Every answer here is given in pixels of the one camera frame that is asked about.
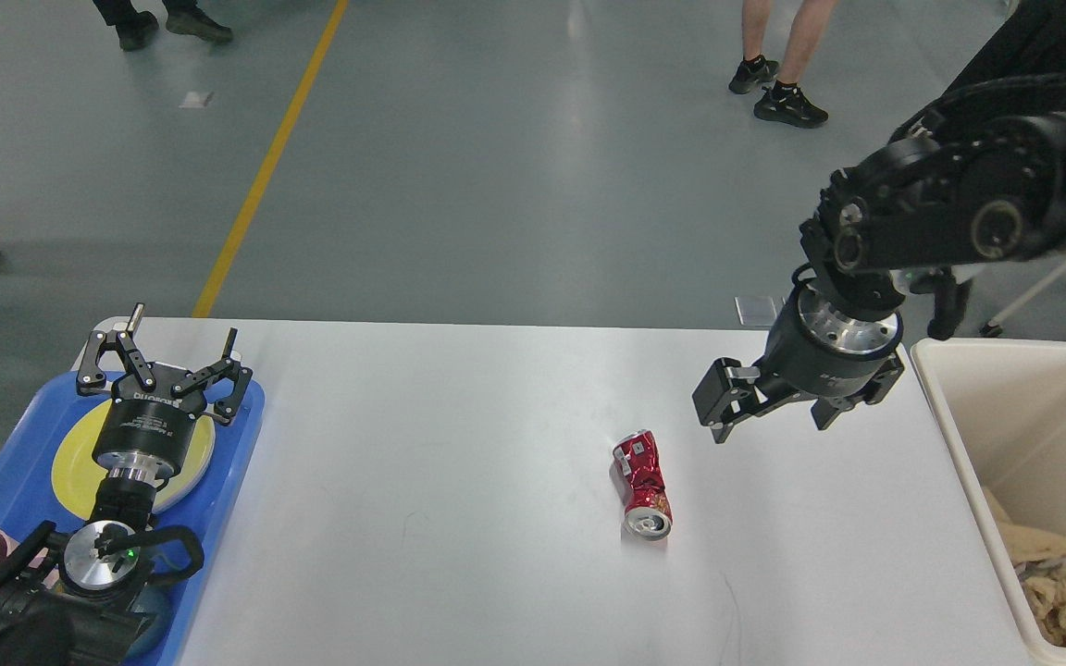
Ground yellow plastic plate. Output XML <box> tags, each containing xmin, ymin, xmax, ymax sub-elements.
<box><xmin>50</xmin><ymin>404</ymin><xmax>217</xmax><ymax>519</ymax></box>

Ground clear plastic piece on floor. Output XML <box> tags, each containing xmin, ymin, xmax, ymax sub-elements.
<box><xmin>734</xmin><ymin>295</ymin><xmax>784</xmax><ymax>328</ymax></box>

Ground walking person's legs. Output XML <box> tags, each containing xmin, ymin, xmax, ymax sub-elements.
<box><xmin>93</xmin><ymin>1</ymin><xmax>235</xmax><ymax>52</ymax></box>

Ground person in white shorts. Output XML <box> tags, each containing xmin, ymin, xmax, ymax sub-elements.
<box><xmin>727</xmin><ymin>1</ymin><xmax>838</xmax><ymax>128</ymax></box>

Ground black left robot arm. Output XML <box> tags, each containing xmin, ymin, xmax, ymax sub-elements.
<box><xmin>0</xmin><ymin>303</ymin><xmax>254</xmax><ymax>665</ymax></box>

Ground brown paper bag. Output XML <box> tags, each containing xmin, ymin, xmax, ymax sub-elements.
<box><xmin>981</xmin><ymin>486</ymin><xmax>1066</xmax><ymax>565</ymax></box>

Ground beige plastic bin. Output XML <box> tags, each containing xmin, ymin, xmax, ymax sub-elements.
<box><xmin>910</xmin><ymin>339</ymin><xmax>1066</xmax><ymax>665</ymax></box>

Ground brown paper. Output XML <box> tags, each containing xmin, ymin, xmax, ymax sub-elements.
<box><xmin>1020</xmin><ymin>564</ymin><xmax>1066</xmax><ymax>648</ymax></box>

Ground crushed red soda can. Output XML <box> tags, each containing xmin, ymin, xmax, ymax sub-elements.
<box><xmin>611</xmin><ymin>429</ymin><xmax>674</xmax><ymax>541</ymax></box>

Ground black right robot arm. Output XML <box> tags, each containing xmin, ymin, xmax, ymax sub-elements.
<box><xmin>692</xmin><ymin>74</ymin><xmax>1066</xmax><ymax>443</ymax></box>

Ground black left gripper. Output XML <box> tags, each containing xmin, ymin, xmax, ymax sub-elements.
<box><xmin>75</xmin><ymin>302</ymin><xmax>254</xmax><ymax>482</ymax></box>

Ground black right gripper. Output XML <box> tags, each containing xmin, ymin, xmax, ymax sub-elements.
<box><xmin>692</xmin><ymin>282</ymin><xmax>904</xmax><ymax>444</ymax></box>

